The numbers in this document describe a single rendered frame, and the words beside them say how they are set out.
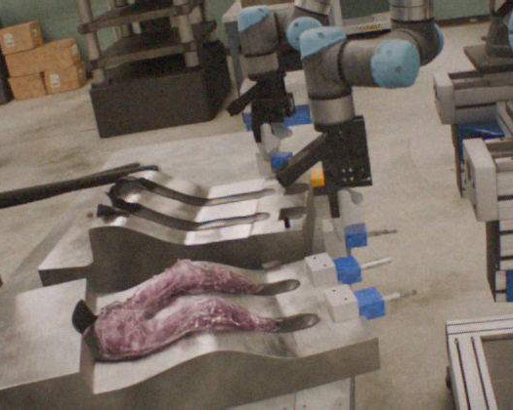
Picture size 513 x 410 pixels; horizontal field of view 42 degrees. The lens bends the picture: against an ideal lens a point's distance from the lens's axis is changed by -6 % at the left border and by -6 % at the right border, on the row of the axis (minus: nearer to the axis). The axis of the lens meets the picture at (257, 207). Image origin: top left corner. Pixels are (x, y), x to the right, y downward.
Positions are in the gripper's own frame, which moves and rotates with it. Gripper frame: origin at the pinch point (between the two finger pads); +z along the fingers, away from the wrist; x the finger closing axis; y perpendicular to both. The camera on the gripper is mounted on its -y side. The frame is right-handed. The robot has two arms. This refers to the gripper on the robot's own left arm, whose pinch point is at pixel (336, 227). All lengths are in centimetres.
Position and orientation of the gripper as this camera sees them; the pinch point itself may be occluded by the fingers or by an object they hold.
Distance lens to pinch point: 123.7
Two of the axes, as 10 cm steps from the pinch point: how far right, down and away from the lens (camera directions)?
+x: 0.8, -4.0, 9.1
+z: 1.7, 9.1, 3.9
